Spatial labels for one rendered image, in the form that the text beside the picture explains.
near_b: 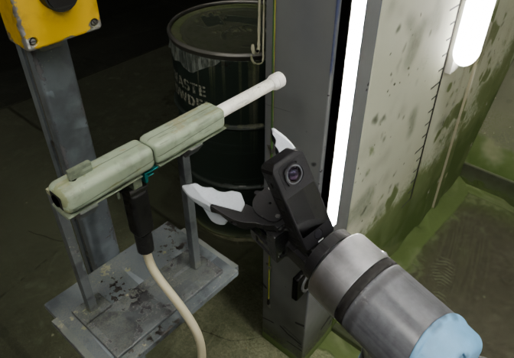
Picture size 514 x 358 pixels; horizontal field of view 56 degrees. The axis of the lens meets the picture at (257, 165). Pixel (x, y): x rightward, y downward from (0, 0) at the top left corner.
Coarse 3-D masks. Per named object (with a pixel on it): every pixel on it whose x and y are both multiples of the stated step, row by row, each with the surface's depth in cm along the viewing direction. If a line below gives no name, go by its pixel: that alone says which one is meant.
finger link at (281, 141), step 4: (272, 128) 67; (272, 132) 65; (276, 132) 65; (280, 132) 66; (272, 136) 65; (276, 136) 65; (280, 136) 65; (284, 136) 65; (272, 140) 66; (276, 140) 64; (280, 140) 64; (284, 140) 64; (288, 140) 64; (276, 144) 64; (280, 144) 64; (284, 144) 64; (288, 144) 64; (292, 144) 64; (276, 148) 63; (280, 148) 63; (284, 148) 63; (292, 148) 63; (276, 152) 64
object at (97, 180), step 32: (256, 96) 89; (160, 128) 77; (192, 128) 78; (224, 128) 84; (96, 160) 70; (128, 160) 70; (160, 160) 75; (64, 192) 64; (96, 192) 68; (128, 192) 74; (128, 224) 80
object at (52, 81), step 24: (24, 72) 77; (48, 72) 74; (72, 72) 77; (48, 96) 76; (72, 96) 79; (48, 120) 79; (72, 120) 81; (48, 144) 85; (72, 144) 83; (96, 216) 94; (96, 240) 96; (96, 264) 99
